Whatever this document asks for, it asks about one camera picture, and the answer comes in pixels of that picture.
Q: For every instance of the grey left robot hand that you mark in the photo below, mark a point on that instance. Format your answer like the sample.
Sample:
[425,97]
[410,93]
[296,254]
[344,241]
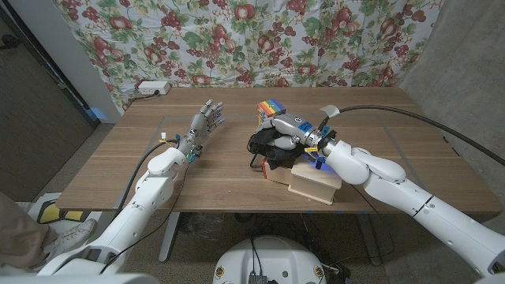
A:
[199,126]

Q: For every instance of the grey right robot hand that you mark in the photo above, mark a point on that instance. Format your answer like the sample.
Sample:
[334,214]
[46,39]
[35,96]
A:
[294,128]

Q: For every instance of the black shorts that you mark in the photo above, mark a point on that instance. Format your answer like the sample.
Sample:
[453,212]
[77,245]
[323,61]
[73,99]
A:
[268,148]

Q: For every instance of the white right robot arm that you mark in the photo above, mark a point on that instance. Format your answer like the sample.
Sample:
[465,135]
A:
[394,185]

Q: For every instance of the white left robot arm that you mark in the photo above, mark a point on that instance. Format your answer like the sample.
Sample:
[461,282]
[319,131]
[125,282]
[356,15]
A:
[136,205]

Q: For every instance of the rainbow card game box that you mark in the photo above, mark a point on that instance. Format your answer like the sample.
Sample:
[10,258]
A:
[272,107]

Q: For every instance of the white power strip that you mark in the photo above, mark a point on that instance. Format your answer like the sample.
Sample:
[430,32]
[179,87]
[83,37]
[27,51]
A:
[154,87]

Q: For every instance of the wooden box with slot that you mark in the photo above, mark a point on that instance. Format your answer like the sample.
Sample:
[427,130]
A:
[311,185]

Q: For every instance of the floral fruit backdrop cloth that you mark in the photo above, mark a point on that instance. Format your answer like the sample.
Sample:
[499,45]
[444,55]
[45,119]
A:
[252,43]

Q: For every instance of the blue tape patch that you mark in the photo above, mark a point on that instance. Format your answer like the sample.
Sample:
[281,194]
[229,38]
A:
[96,114]

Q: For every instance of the grey metal table leg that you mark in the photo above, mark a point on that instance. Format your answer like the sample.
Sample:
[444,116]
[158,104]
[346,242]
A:
[169,236]
[369,240]

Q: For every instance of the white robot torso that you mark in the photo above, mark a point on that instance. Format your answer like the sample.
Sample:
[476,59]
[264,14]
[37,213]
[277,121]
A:
[272,260]

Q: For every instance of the dark brown door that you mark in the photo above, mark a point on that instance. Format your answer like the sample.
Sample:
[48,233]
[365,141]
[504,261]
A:
[35,118]

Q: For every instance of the yellow and black object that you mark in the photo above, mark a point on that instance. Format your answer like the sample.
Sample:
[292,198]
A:
[55,213]

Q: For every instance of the white sneaker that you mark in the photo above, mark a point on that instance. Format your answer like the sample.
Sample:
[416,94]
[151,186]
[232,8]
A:
[69,238]

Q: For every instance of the person's beige trouser leg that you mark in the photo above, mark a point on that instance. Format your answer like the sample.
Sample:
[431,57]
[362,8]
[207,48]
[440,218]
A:
[19,232]

